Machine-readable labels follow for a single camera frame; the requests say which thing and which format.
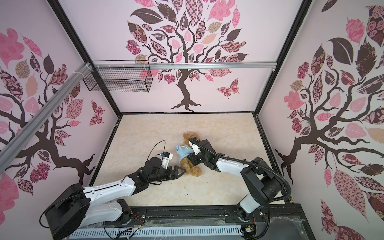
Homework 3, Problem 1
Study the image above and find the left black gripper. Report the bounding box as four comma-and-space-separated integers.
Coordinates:
149, 165, 187, 183

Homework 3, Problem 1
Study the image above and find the brown plush teddy bear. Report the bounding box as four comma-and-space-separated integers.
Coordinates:
180, 132, 202, 177

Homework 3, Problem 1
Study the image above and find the light blue fleece hoodie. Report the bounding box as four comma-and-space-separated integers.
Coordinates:
176, 145, 194, 163

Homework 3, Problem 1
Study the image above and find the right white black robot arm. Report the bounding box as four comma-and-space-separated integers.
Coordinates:
188, 138, 289, 218

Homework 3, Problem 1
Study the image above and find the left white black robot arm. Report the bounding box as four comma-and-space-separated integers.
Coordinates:
44, 157, 187, 240

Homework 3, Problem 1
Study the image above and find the left thin black cable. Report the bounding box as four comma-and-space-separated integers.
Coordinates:
146, 140, 167, 161

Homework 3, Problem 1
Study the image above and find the white slotted cable duct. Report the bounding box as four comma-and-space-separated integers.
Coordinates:
68, 226, 243, 240

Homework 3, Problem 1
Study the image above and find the right black corrugated cable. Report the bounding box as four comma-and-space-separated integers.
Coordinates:
191, 138, 292, 202

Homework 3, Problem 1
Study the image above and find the rear aluminium rail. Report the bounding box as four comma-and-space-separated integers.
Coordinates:
94, 62, 277, 70

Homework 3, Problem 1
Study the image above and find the aluminium rail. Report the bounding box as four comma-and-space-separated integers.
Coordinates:
1, 63, 92, 173
94, 62, 277, 70

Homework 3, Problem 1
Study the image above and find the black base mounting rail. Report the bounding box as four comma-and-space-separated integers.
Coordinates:
78, 204, 315, 240

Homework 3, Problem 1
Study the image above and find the black wire mesh basket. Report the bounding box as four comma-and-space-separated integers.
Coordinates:
83, 61, 154, 93

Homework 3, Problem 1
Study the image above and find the left aluminium rail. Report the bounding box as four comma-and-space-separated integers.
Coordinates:
1, 63, 92, 173

